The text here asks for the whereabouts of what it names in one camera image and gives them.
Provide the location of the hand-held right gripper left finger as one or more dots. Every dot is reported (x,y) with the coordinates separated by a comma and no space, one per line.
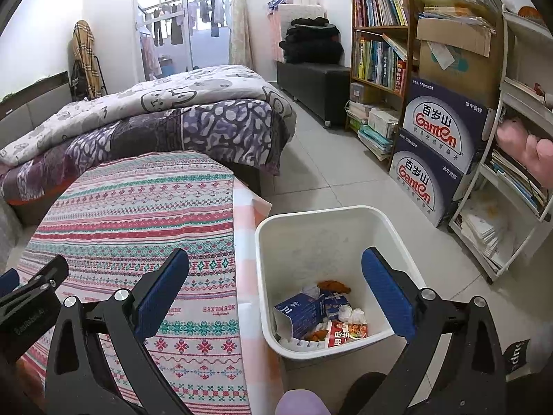
(162,294)

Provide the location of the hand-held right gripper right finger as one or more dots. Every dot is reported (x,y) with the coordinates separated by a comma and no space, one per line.
(386,289)

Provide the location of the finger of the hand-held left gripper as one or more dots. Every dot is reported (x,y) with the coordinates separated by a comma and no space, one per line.
(45,273)
(8,280)

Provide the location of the white plastic bin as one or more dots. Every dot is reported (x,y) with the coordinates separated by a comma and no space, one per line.
(311,246)

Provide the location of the white crumpled tissue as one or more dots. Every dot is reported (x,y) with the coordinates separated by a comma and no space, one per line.
(311,290)
(352,314)

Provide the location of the blue white wrapper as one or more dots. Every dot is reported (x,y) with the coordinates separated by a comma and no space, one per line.
(337,300)

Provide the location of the orange brown peel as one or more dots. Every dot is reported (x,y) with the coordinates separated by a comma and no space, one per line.
(335,286)
(317,335)

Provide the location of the red white snack wrapper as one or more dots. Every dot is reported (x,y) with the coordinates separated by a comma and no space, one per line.
(345,333)

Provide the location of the striped patterned tablecloth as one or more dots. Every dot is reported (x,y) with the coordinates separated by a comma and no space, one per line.
(129,224)

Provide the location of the blue carton box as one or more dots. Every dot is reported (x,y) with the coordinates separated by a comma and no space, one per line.
(298,313)

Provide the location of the pile of white papers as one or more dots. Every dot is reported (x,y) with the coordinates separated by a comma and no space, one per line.
(484,229)

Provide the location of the navy white printed box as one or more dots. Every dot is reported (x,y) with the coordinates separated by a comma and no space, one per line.
(445,125)
(427,181)

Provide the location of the lilac soft cloth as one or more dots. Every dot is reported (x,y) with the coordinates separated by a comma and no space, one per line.
(302,403)

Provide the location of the white shelf unit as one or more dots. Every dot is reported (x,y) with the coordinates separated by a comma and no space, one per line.
(484,168)

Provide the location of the grey black printed garment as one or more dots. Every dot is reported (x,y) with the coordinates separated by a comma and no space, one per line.
(529,354)

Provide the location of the stack of books on floor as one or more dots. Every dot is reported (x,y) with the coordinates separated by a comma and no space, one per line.
(376,129)

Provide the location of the grey padded headboard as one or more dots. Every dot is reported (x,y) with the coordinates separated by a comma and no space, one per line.
(34,112)

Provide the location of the leaning books in white shelf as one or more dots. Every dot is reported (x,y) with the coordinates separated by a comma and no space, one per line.
(518,181)

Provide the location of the purple patterned blanket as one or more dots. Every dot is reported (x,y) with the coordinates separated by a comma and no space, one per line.
(216,129)

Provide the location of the black bag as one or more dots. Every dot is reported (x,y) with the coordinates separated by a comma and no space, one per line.
(80,82)

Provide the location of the pink plush toy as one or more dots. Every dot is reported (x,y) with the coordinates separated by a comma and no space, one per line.
(522,147)

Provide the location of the black storage bench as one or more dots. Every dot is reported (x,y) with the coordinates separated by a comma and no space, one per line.
(311,82)

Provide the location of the row of thick colourful books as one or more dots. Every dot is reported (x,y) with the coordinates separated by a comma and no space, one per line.
(376,65)

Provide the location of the plaid cloth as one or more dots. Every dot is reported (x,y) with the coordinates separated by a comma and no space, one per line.
(86,52)

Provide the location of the brown cardboard box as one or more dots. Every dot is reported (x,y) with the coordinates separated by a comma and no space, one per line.
(475,65)

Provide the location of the pile of black clothes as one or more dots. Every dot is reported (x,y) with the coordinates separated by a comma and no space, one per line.
(311,41)

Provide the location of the wooden bookshelf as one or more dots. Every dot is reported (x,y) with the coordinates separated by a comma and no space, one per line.
(380,29)

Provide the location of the hanging laundry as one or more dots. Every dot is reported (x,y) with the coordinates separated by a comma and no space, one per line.
(177,26)

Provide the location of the pink hanging cloth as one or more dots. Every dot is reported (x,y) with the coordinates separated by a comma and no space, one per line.
(274,30)

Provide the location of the row of thin colourful books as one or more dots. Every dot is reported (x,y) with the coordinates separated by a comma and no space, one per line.
(380,6)

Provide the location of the cream curtain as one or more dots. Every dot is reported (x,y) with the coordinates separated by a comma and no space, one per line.
(240,21)

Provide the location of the white foam box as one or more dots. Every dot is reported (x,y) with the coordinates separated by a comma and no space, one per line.
(302,12)

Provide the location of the orange round object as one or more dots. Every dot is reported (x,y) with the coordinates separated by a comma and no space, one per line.
(529,11)

